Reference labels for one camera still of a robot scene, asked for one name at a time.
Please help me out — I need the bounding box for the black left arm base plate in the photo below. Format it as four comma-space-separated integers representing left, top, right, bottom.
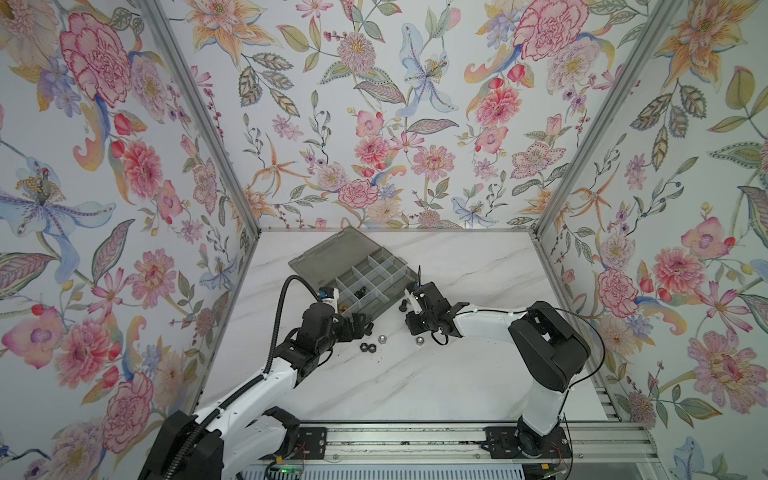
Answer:
291, 427, 328, 461

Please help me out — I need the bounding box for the aluminium corner frame post right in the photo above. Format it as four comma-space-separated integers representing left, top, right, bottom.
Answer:
531, 1, 677, 240

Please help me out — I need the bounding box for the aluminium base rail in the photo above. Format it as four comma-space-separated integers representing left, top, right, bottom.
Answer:
300, 422, 658, 464

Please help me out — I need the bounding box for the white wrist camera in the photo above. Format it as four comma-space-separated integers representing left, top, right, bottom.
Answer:
403, 289, 419, 312
318, 287, 340, 313

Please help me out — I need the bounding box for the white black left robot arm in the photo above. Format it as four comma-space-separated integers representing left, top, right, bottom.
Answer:
139, 302, 372, 479

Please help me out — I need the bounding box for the aluminium corner frame post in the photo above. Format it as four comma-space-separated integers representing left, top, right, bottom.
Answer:
137, 0, 261, 240
531, 1, 677, 240

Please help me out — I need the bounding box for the aluminium corner frame post left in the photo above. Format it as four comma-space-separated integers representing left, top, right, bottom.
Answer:
137, 0, 261, 240

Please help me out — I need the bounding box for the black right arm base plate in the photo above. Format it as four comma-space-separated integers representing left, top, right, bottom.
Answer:
483, 425, 572, 460

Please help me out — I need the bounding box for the black corrugated cable conduit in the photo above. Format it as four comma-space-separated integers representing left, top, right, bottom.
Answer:
161, 274, 322, 480

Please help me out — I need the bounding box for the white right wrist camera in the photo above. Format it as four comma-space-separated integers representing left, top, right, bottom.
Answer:
403, 289, 419, 312

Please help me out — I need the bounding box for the grey plastic organizer box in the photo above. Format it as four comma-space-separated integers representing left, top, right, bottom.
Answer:
289, 227, 417, 322

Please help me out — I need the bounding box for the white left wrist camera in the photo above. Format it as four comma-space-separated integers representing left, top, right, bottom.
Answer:
318, 287, 340, 313

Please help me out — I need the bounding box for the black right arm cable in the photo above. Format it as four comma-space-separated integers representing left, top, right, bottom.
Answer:
551, 307, 607, 415

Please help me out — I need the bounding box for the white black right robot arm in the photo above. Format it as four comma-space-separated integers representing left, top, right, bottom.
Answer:
402, 282, 591, 458

